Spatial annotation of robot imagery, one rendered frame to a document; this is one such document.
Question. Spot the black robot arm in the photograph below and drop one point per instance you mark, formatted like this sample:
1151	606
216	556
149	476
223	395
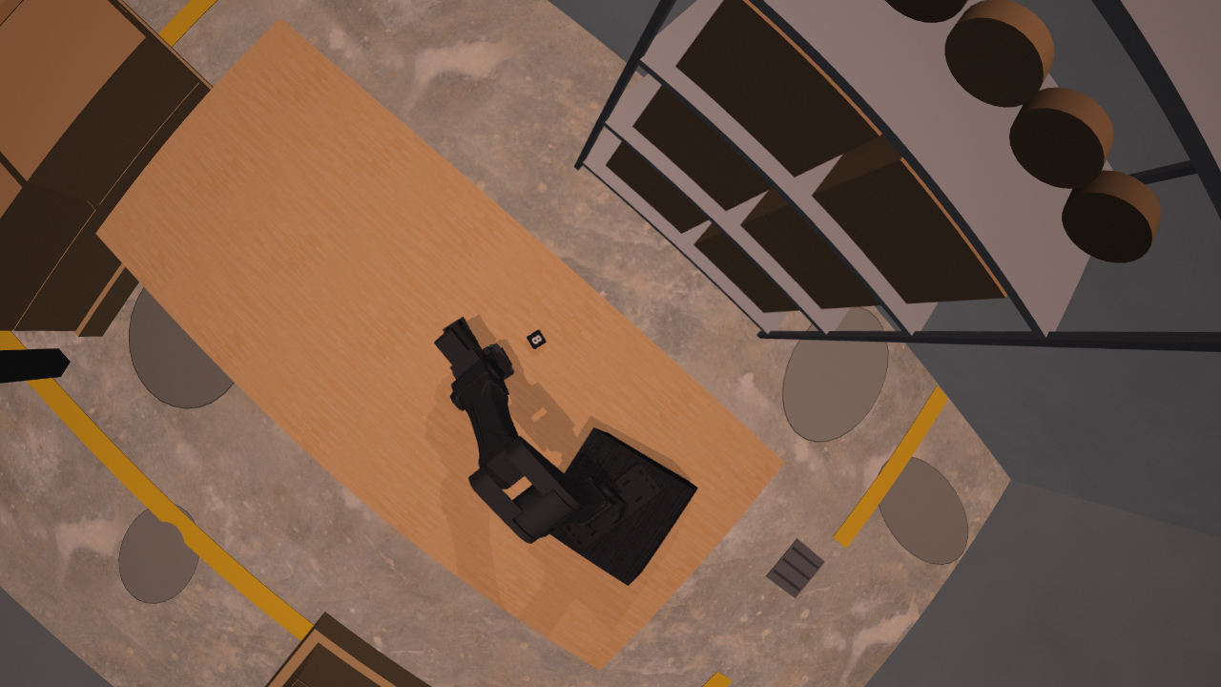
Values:
482	393

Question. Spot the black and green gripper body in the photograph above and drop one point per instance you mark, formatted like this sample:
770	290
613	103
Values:
501	359

